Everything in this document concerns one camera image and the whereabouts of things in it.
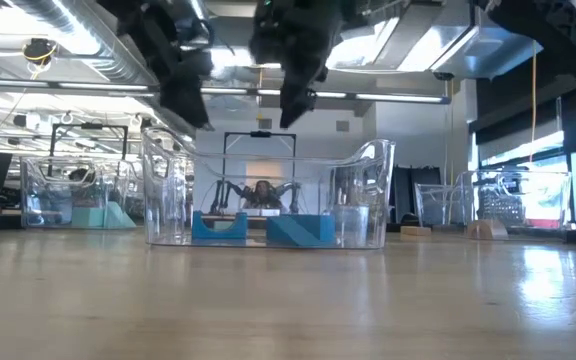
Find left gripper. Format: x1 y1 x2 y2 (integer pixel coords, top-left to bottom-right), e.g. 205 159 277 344
140 19 215 132

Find black cabinets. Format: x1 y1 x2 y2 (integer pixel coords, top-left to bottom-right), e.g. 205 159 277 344
391 165 443 225

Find blue toy block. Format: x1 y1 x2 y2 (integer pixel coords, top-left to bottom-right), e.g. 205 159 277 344
292 214 337 246
266 214 322 247
190 210 249 241

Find silver round air duct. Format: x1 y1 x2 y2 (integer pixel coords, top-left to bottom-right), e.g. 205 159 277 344
0 0 204 136

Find long ceiling light bar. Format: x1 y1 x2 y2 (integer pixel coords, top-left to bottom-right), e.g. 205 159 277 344
0 78 452 105

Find silver rectangular air duct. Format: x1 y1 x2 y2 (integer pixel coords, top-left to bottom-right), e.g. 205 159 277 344
325 0 544 81

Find black yellow cord reel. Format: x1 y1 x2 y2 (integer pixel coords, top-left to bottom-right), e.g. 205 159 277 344
21 37 59 66

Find large clear plastic bin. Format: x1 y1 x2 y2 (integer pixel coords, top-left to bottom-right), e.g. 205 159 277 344
140 125 397 250

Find person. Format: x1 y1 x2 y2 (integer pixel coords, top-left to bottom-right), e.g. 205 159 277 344
247 179 289 214

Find mint green toy block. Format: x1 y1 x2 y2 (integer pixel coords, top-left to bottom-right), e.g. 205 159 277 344
70 206 105 229
101 200 138 230

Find black station frame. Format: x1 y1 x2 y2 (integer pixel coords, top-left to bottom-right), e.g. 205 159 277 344
221 130 298 211
47 122 130 177

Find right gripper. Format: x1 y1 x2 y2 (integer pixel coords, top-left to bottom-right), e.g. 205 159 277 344
248 0 345 130

